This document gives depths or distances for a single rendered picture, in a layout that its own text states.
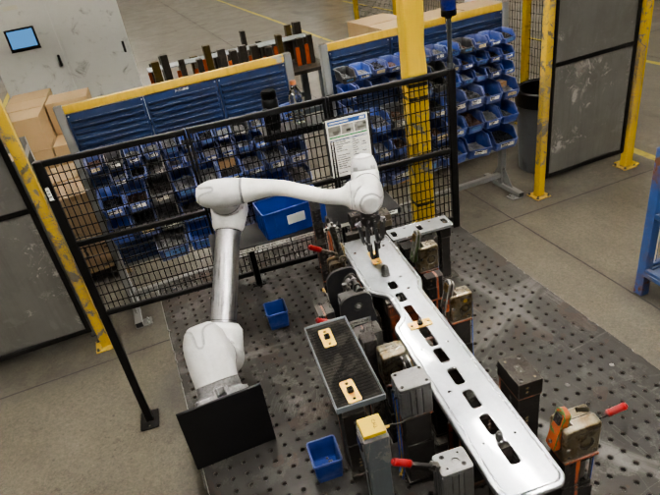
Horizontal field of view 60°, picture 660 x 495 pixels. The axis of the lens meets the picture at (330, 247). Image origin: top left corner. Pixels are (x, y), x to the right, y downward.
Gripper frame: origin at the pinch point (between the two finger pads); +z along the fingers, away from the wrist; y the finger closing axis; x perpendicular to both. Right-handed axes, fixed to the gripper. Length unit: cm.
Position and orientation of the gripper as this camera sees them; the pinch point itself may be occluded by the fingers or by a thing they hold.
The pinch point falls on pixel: (373, 249)
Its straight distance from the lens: 233.8
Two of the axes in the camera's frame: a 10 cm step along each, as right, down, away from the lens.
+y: 9.5, -2.5, 1.6
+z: 1.5, 8.6, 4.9
